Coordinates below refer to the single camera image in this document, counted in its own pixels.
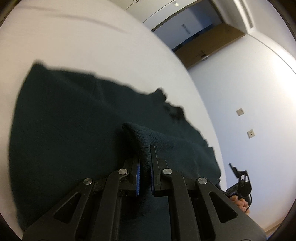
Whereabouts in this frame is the beige wall socket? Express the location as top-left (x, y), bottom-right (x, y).
top-left (247, 130), bottom-right (255, 138)
top-left (236, 108), bottom-right (244, 116)

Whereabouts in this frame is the right hand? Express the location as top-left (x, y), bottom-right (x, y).
top-left (230, 195), bottom-right (250, 215)

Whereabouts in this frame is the upper beige wall socket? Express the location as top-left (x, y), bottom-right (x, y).
top-left (236, 108), bottom-right (244, 116)

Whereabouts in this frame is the lower beige wall socket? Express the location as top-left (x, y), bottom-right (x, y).
top-left (247, 130), bottom-right (255, 138)

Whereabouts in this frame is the white bed sheet mattress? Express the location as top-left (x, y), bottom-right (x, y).
top-left (1, 1), bottom-right (224, 230)

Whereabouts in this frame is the cream wardrobe with handles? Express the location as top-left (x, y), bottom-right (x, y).
top-left (111, 0), bottom-right (186, 23)

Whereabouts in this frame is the brown wooden door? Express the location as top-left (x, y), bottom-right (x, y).
top-left (175, 23), bottom-right (245, 69)

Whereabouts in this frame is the dark green knit sweater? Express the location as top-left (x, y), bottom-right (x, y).
top-left (9, 63), bottom-right (221, 240)

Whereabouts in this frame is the white air vent grille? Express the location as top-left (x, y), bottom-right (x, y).
top-left (233, 0), bottom-right (255, 34)

